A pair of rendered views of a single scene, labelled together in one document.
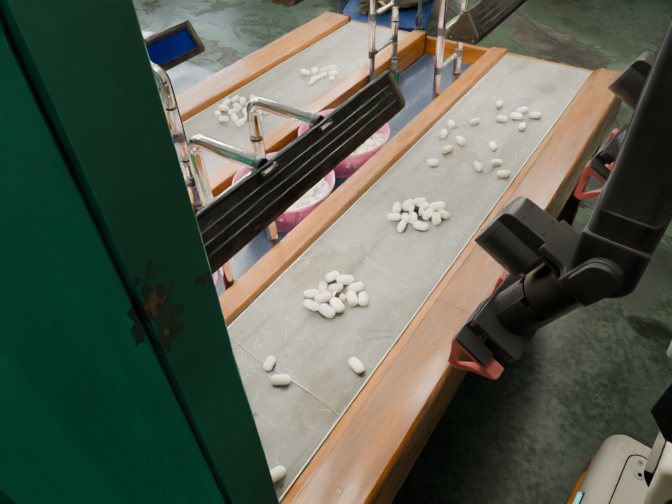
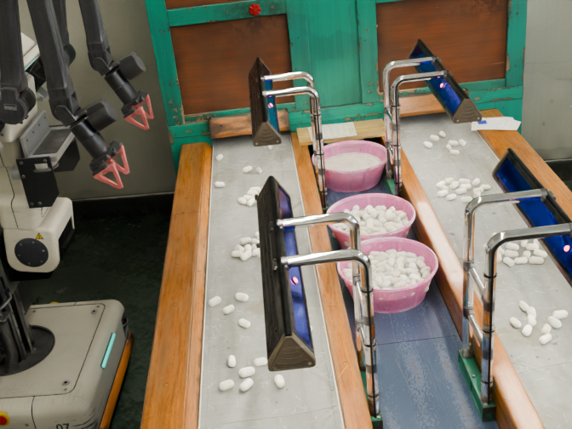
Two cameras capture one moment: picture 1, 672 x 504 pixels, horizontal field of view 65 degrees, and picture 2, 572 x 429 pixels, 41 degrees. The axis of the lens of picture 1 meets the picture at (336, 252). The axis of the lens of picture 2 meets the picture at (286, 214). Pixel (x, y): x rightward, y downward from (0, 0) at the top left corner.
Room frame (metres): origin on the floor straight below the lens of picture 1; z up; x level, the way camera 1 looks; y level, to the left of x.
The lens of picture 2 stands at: (2.58, -1.30, 1.87)
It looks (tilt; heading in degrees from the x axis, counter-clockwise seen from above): 28 degrees down; 143
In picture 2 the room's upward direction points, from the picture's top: 6 degrees counter-clockwise
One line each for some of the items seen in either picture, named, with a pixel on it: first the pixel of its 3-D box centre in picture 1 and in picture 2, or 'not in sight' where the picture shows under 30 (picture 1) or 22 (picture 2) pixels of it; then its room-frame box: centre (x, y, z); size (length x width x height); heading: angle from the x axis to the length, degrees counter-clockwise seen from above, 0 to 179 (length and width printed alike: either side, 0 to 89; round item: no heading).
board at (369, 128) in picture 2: not in sight; (341, 132); (0.59, 0.52, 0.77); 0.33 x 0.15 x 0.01; 53
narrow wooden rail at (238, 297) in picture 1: (370, 184); (323, 265); (1.15, -0.10, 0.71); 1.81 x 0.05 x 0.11; 143
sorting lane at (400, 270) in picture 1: (430, 199); (260, 266); (1.05, -0.25, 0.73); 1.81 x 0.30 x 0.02; 143
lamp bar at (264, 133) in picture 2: (294, 162); (261, 96); (0.73, 0.06, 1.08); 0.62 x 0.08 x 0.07; 143
